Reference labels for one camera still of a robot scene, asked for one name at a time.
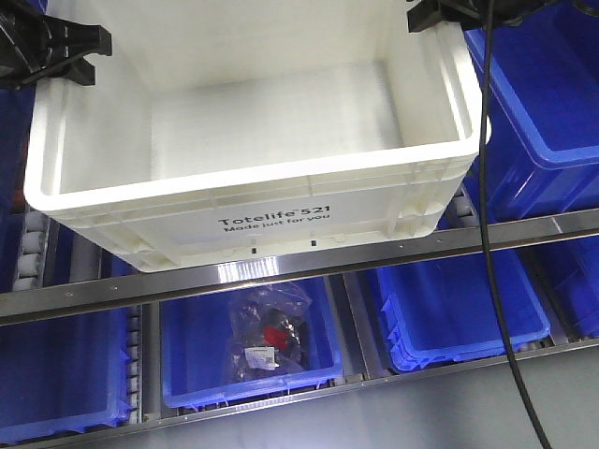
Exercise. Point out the white roller track lower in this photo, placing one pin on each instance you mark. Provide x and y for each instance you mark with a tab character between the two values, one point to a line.
134	365

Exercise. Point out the clear bag of parts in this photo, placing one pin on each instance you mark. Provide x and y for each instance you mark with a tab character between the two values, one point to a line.
269	332

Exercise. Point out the blue bin far right lower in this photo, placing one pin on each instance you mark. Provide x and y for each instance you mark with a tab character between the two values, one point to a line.
571	267

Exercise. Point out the blue bin lower left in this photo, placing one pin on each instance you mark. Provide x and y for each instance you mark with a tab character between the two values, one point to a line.
64	374

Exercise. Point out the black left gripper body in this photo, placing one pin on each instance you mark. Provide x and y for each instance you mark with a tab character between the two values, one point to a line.
24	49

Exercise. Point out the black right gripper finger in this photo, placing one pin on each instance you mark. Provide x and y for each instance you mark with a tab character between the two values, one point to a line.
427	13

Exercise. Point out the blue bin far left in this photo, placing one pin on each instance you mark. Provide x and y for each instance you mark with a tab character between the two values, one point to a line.
16	116

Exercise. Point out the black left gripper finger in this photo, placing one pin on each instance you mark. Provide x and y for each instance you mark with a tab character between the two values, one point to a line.
80	72
72	40

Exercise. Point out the white roller track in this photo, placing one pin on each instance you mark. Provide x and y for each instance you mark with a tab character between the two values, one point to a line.
134	365
461	210
31	256

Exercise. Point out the large blue bin upper right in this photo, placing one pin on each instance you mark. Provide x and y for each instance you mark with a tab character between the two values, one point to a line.
542	156

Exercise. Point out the white roller track left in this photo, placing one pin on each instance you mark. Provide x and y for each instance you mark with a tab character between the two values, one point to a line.
31	256

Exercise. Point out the blue bin with bag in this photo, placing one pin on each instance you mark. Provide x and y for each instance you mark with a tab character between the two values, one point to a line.
196	330

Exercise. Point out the white Totelife plastic crate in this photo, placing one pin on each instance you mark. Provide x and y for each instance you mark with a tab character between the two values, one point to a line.
220	131

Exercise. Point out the grey metal shelf rack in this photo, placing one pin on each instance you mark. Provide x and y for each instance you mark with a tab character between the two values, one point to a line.
148	290

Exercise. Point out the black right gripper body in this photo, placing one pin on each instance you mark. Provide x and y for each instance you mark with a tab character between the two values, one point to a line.
474	14

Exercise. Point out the white roller track right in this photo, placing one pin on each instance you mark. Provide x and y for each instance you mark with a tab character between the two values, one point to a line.
461	210

